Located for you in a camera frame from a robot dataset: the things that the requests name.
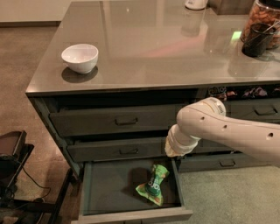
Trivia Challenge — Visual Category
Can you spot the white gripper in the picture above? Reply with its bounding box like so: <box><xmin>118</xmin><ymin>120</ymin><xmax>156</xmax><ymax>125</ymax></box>
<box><xmin>164</xmin><ymin>124</ymin><xmax>200</xmax><ymax>158</ymax></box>

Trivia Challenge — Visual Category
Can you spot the green rice chip bag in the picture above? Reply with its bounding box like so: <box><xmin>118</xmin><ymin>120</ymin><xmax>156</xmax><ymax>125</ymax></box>
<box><xmin>136</xmin><ymin>164</ymin><xmax>169</xmax><ymax>207</ymax></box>

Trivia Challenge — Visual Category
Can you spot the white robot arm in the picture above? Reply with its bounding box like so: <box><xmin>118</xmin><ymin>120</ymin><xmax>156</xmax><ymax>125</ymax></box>
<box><xmin>164</xmin><ymin>97</ymin><xmax>280</xmax><ymax>165</ymax></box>

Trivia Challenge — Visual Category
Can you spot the bottom right drawer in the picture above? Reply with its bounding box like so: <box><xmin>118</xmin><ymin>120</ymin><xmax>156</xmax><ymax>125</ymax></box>
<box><xmin>177</xmin><ymin>153</ymin><xmax>270</xmax><ymax>172</ymax></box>

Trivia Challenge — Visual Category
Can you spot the middle left drawer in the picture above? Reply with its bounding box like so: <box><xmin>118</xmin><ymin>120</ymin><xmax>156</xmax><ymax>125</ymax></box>
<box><xmin>67</xmin><ymin>137</ymin><xmax>165</xmax><ymax>162</ymax></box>

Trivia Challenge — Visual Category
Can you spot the open bottom left drawer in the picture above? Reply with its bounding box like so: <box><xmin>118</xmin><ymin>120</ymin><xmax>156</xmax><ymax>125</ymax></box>
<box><xmin>71</xmin><ymin>157</ymin><xmax>193</xmax><ymax>224</ymax></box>

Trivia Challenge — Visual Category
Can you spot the snack bag in top drawer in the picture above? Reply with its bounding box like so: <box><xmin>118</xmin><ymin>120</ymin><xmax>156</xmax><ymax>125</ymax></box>
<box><xmin>208</xmin><ymin>87</ymin><xmax>227</xmax><ymax>102</ymax></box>

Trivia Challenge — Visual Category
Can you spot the top right drawer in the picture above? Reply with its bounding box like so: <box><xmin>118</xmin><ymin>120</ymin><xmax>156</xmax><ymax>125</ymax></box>
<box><xmin>225</xmin><ymin>99</ymin><xmax>280</xmax><ymax>124</ymax></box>

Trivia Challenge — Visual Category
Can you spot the top left drawer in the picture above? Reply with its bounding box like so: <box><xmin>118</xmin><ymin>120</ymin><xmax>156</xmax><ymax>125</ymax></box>
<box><xmin>50</xmin><ymin>104</ymin><xmax>183</xmax><ymax>137</ymax></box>

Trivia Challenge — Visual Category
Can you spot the white container on counter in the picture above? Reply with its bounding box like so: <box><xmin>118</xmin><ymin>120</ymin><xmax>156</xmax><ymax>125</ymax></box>
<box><xmin>185</xmin><ymin>0</ymin><xmax>208</xmax><ymax>11</ymax></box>

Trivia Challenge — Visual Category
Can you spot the grey kitchen island cabinet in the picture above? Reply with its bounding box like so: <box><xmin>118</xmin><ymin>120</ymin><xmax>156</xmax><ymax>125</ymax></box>
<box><xmin>26</xmin><ymin>0</ymin><xmax>280</xmax><ymax>178</ymax></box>

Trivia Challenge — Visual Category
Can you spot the white ceramic bowl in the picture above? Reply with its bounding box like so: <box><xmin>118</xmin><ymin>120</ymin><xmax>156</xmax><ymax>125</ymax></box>
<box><xmin>61</xmin><ymin>44</ymin><xmax>99</xmax><ymax>74</ymax></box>

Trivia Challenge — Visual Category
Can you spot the black cup with utensils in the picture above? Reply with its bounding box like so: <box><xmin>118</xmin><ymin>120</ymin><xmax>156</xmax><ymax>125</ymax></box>
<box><xmin>241</xmin><ymin>24</ymin><xmax>277</xmax><ymax>58</ymax></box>

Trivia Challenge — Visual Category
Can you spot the glass jar of snacks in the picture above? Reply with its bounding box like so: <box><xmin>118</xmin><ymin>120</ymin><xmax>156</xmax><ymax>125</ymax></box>
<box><xmin>241</xmin><ymin>0</ymin><xmax>280</xmax><ymax>50</ymax></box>

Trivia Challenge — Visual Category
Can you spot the black stand with cables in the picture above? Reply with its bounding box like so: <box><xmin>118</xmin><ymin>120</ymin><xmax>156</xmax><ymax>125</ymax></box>
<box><xmin>0</xmin><ymin>129</ymin><xmax>74</xmax><ymax>224</ymax></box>

